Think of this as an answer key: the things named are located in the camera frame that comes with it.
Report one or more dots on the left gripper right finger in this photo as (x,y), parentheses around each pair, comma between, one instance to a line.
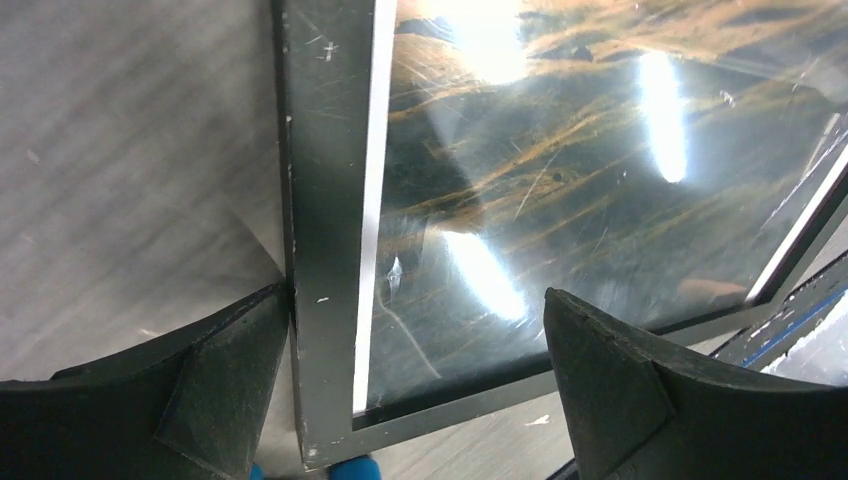
(638,406)

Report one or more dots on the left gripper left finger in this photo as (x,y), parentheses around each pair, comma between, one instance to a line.
(189,404)

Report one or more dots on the black wooden picture frame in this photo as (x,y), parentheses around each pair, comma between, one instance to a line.
(333,66)

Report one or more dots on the landscape photo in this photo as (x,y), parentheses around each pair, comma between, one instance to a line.
(658,159)

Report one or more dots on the colourful toy block truck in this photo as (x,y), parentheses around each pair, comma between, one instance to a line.
(363,467)

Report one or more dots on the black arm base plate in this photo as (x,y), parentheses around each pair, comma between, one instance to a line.
(802,311)

